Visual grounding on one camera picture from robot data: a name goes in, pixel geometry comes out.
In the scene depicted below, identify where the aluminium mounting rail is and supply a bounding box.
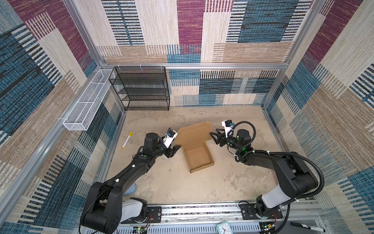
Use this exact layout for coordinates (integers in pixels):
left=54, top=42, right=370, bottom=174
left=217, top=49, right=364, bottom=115
left=74, top=201, right=322, bottom=234

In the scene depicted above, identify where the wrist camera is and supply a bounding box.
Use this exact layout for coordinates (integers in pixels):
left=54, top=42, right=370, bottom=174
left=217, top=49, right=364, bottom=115
left=222, top=120, right=235, bottom=137
left=163, top=128, right=178, bottom=148

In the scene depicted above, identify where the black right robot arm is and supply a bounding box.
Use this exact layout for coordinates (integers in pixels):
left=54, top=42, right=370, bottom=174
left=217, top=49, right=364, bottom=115
left=210, top=129, right=324, bottom=218

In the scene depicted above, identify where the yellow white marker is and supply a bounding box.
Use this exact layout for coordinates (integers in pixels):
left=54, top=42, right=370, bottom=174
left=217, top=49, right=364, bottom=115
left=122, top=131, right=133, bottom=149

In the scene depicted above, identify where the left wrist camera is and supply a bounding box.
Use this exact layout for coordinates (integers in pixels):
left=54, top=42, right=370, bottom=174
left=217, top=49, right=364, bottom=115
left=163, top=128, right=178, bottom=148

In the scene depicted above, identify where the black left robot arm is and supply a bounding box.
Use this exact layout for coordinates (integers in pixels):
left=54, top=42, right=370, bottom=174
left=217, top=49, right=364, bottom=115
left=79, top=129, right=180, bottom=234

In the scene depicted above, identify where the black wire mesh shelf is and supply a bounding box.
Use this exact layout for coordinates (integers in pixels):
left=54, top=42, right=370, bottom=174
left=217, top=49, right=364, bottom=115
left=109, top=66, right=170, bottom=111

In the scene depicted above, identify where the black corrugated cable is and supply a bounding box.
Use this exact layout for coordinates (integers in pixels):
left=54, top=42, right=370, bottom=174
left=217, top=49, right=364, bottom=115
left=254, top=150, right=325, bottom=199

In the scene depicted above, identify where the black marker pen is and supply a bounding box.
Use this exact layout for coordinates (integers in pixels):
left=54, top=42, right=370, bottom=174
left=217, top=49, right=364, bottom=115
left=290, top=222, right=326, bottom=233

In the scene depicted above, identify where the brown cardboard box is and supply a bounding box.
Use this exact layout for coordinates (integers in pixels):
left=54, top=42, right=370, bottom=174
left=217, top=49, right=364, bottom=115
left=175, top=121, right=214, bottom=173

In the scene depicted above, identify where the white wire mesh basket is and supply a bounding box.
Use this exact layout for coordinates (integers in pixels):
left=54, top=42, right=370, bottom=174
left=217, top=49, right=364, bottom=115
left=63, top=69, right=112, bottom=131

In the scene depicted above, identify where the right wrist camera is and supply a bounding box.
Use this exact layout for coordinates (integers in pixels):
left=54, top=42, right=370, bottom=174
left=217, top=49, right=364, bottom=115
left=222, top=120, right=235, bottom=137

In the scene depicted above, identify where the small teal clock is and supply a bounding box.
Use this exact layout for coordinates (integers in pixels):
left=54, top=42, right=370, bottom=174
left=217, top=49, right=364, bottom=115
left=216, top=221, right=233, bottom=234

